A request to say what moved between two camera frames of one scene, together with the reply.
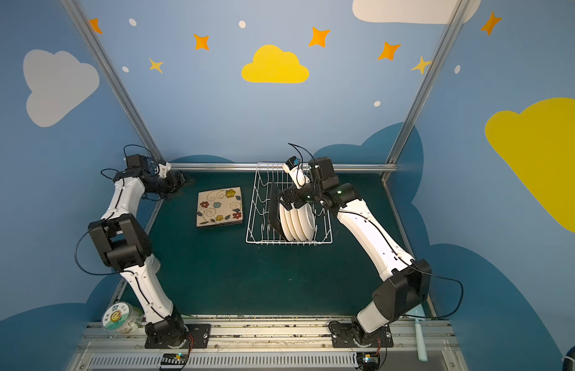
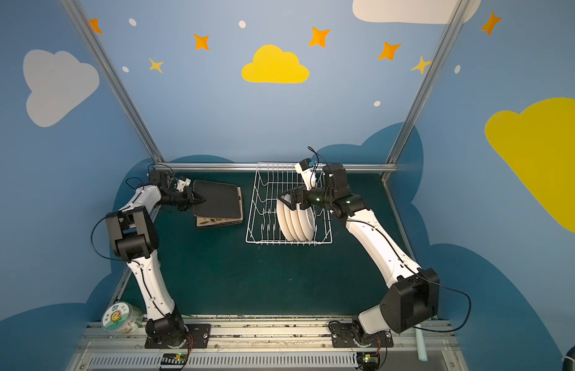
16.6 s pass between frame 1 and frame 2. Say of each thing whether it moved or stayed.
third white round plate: stayed
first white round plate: stayed
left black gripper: moved
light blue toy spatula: stayed
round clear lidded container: stayed
